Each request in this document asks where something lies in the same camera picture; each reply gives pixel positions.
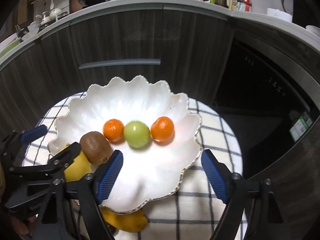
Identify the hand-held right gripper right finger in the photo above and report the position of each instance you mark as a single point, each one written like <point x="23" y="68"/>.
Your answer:
<point x="215" y="177"/>

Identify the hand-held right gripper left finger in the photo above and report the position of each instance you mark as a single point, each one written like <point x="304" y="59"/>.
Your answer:
<point x="110" y="177"/>

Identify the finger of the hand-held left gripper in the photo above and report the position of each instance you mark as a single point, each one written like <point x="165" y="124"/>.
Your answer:
<point x="67" y="155"/>
<point x="33" y="133"/>

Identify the yellow lemon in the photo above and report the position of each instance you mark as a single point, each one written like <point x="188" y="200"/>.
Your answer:
<point x="77" y="167"/>

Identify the brown kiwi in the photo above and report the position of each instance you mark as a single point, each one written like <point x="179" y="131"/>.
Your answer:
<point x="96" y="147"/>

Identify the white scalloped bowl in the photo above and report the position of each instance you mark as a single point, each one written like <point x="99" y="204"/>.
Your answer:
<point x="150" y="170"/>

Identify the orange mandarin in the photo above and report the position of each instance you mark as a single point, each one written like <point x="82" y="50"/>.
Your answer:
<point x="162" y="129"/>
<point x="113" y="130"/>

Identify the green plum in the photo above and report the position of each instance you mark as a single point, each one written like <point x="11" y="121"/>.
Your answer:
<point x="137" y="134"/>

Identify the person's left hand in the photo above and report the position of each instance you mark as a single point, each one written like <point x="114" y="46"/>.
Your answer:
<point x="18" y="226"/>

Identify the black white checked cloth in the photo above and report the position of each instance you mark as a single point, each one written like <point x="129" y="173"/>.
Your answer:
<point x="200" y="222"/>

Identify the yellow mango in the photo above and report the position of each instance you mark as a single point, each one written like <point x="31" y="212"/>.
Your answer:
<point x="125" y="222"/>

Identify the green plastic basin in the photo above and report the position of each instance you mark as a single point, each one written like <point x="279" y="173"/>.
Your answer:
<point x="10" y="47"/>

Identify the white plain bowl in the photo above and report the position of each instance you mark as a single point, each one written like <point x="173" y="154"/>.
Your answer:
<point x="30" y="33"/>

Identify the green white sticker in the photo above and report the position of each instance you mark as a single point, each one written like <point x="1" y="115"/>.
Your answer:
<point x="301" y="126"/>

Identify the black built-in dishwasher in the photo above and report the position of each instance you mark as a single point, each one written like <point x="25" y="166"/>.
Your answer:
<point x="260" y="80"/>

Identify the white teapot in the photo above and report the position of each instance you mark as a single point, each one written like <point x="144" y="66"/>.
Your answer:
<point x="55" y="13"/>

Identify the grey kitchen countertop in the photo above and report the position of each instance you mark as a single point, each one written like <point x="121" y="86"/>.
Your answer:
<point x="150" y="2"/>

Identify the white round container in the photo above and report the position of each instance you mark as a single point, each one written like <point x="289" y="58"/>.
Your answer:
<point x="278" y="15"/>

